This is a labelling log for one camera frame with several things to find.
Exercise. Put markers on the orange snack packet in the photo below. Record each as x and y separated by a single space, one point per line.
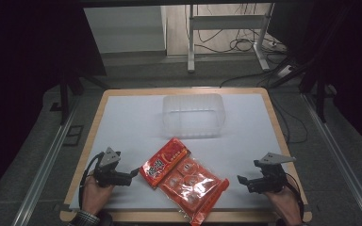
182 179

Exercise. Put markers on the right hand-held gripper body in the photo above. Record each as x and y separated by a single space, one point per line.
271 179

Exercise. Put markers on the white power strip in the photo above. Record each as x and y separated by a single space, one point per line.
284 71

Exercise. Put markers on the white cabinet panel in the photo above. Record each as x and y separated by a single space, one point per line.
124 29

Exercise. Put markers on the black metal stand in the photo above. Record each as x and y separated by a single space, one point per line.
64 97
320 100

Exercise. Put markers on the clear plastic container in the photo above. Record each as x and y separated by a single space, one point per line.
194 116

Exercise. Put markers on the person's left hand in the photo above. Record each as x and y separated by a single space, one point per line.
92 194

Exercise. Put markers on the black floor plate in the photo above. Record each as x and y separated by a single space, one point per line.
73 135

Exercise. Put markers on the metal floor rail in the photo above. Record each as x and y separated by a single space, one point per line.
44 169
339 157

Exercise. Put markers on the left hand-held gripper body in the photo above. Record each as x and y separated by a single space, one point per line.
110 171

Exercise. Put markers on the white metal desk frame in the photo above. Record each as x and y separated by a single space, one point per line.
226 22

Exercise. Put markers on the person's right hand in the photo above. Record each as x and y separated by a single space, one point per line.
284 204

